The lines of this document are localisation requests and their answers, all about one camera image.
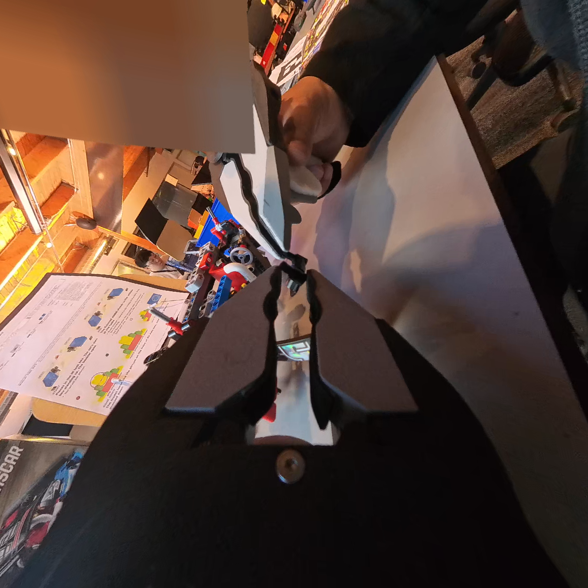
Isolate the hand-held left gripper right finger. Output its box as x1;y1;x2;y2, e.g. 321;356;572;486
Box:
306;270;419;429

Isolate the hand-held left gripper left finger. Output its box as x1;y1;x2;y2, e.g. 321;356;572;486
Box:
164;266;282;425

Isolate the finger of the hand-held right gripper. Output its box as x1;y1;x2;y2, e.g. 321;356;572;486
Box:
0;0;256;154
220;106;302;262

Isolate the person's right forearm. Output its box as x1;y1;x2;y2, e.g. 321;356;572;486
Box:
301;0;524;149

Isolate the grey desk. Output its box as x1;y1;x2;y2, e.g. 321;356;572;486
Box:
273;55;588;588

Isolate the person's right hand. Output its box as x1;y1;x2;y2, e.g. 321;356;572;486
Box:
278;75;355;181

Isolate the red axle connector piece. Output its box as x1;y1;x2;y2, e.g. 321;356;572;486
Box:
149;307;191;340

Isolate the blue plastic bin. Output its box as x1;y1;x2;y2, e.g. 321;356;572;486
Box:
193;198;242;242

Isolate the printed instruction sheet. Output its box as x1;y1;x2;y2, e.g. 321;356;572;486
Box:
0;273;190;416

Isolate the metal pole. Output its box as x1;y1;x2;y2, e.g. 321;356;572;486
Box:
0;129;47;235

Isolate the cluttered background shelf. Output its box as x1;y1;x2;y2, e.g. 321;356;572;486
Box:
248;0;350;85

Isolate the toy car set box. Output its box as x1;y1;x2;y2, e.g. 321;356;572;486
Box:
0;434;89;588

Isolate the dark chair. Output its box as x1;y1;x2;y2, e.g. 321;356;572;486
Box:
462;9;582;134

